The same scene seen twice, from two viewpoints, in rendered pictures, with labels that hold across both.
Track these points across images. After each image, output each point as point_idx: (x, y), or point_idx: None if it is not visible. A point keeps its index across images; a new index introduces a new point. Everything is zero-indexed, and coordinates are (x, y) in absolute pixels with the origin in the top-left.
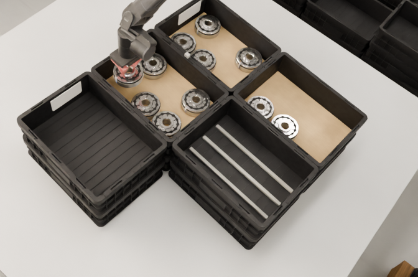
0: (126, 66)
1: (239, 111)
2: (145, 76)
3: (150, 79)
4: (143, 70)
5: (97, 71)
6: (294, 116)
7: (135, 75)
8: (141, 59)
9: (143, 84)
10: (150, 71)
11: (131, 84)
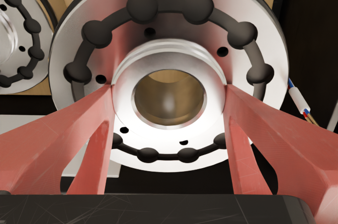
0: (329, 208)
1: None
2: (60, 1)
3: None
4: (49, 34)
5: (272, 171)
6: None
7: (156, 26)
8: (3, 146)
9: None
10: None
11: None
